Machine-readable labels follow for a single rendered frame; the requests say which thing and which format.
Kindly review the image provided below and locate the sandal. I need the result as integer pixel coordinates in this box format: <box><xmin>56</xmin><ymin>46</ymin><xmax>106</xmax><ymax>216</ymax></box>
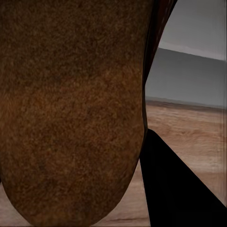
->
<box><xmin>0</xmin><ymin>0</ymin><xmax>177</xmax><ymax>227</ymax></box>

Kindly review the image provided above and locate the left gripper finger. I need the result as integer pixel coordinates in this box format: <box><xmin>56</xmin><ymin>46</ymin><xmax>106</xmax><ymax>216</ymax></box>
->
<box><xmin>140</xmin><ymin>128</ymin><xmax>227</xmax><ymax>227</ymax></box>

